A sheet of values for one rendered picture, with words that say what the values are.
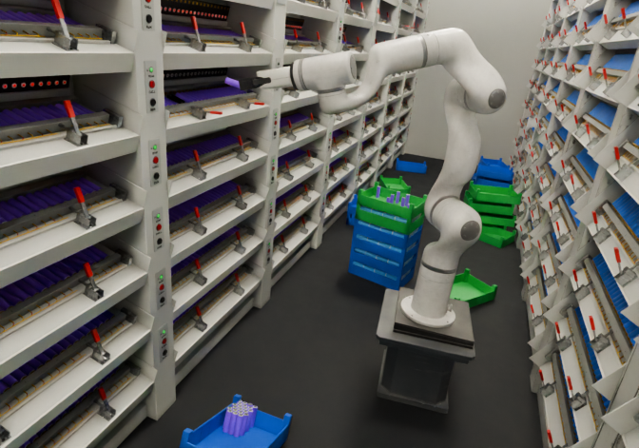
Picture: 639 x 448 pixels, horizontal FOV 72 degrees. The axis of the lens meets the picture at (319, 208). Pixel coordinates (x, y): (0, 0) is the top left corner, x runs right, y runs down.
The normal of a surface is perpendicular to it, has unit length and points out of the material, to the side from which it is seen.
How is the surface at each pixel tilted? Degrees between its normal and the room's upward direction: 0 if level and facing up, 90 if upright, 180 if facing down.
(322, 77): 105
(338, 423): 0
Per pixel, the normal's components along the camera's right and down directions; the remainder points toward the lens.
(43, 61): 0.87, 0.46
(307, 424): 0.09, -0.93
